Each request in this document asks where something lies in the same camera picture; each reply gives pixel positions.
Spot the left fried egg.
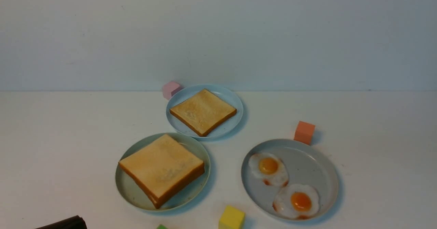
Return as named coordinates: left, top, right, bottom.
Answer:
left=248, top=152, right=289, bottom=187

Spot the light blue bread plate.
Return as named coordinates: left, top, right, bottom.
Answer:
left=166, top=84, right=244, bottom=141

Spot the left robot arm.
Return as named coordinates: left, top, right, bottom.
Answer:
left=37, top=215, right=87, bottom=229

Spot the fried egg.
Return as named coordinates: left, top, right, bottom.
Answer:
left=272, top=184, right=320, bottom=220
left=248, top=152, right=289, bottom=187

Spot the grey egg plate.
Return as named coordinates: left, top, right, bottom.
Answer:
left=241, top=139, right=343, bottom=224

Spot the green cube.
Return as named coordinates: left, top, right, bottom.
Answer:
left=156, top=224, right=168, bottom=229

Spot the right fried egg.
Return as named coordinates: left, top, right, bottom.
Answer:
left=272, top=184, right=320, bottom=220

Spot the orange cube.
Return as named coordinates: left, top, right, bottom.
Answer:
left=294, top=121, right=315, bottom=145

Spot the yellow cube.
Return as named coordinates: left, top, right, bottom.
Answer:
left=218, top=205, right=245, bottom=229

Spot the toast slice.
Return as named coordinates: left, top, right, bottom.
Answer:
left=169, top=89, right=237, bottom=137
left=118, top=134, right=205, bottom=209

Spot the green empty plate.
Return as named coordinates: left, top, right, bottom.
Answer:
left=115, top=133, right=211, bottom=211

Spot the pink cube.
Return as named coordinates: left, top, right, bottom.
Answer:
left=162, top=81, right=184, bottom=100

